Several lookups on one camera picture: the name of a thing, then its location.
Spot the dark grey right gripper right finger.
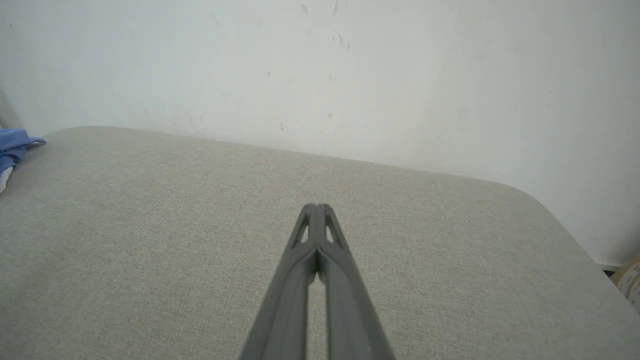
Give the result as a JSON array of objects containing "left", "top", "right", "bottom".
[{"left": 316, "top": 203, "right": 396, "bottom": 360}]

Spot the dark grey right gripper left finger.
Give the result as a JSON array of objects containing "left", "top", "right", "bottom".
[{"left": 240, "top": 203, "right": 318, "bottom": 360}]

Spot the blue and white shirt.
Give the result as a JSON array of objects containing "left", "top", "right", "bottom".
[{"left": 0, "top": 128, "right": 47, "bottom": 194}]

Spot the brown cardboard box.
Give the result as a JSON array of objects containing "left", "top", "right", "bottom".
[{"left": 611, "top": 254, "right": 640, "bottom": 314}]

